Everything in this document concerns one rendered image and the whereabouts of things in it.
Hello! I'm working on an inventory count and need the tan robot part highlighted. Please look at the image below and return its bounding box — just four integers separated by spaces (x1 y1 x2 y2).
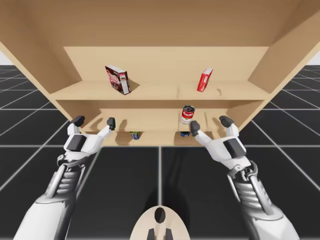
129 205 191 240

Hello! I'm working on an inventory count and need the red and white can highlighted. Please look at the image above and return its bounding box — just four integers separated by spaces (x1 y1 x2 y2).
180 104 196 126

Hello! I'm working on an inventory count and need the dark red and white carton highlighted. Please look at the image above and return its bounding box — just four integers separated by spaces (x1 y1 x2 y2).
104 64 132 96

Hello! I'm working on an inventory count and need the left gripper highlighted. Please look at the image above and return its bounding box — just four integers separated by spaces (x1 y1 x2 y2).
63 115 117 154

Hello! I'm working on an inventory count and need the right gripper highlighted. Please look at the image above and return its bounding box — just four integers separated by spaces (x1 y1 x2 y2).
190 115 247 164

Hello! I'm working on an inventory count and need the pale wooden shelf unit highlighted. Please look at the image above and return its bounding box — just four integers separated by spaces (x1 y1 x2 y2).
0 0 320 147

